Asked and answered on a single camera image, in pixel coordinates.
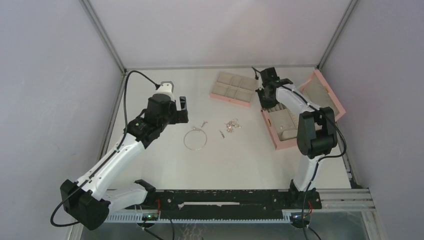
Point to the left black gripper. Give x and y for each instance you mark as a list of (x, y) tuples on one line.
[(180, 116)]

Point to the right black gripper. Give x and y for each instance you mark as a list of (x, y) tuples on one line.
[(264, 104)]

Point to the pink compartment tray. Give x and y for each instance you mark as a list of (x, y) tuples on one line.
[(233, 88)]

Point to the pink jewelry box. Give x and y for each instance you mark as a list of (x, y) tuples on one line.
[(282, 124)]

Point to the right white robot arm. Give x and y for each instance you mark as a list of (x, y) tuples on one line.
[(316, 130)]

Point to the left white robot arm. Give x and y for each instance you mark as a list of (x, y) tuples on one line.
[(88, 199)]

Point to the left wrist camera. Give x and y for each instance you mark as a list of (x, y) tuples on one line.
[(166, 88)]

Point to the black mounting rail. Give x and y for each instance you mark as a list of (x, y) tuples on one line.
[(232, 202)]

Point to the white slotted cable duct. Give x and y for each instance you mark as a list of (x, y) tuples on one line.
[(153, 217)]

